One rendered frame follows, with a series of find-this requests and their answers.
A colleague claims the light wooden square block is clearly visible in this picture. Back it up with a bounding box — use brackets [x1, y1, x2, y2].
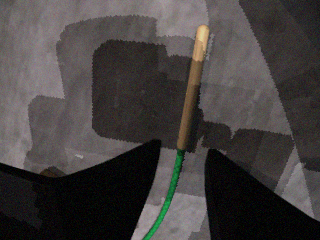
[40, 168, 59, 177]

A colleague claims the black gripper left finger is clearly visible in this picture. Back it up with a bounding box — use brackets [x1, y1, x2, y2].
[0, 139, 161, 240]

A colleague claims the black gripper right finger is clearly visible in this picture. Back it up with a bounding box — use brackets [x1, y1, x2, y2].
[204, 148, 320, 240]

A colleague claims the green string with wooden stick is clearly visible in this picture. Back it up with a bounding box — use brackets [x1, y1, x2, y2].
[143, 25, 209, 240]

